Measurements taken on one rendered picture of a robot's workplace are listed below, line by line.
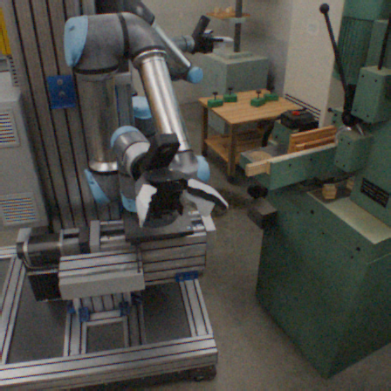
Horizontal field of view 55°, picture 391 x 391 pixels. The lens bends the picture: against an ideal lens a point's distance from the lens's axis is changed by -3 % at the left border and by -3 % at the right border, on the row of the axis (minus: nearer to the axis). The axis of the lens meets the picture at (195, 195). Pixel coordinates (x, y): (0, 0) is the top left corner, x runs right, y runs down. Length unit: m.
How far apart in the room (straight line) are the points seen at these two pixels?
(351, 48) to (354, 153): 0.36
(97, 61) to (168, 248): 0.67
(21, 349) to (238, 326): 1.01
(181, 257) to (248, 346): 0.73
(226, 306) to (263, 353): 0.33
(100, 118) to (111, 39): 0.21
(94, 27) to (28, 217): 0.72
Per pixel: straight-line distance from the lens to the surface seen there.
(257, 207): 1.73
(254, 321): 2.06
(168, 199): 0.71
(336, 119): 1.61
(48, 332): 1.85
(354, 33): 1.46
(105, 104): 1.06
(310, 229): 1.58
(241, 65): 3.73
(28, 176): 1.36
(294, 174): 1.48
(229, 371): 1.89
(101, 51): 1.01
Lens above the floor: 1.60
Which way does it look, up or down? 33 degrees down
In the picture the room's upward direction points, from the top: straight up
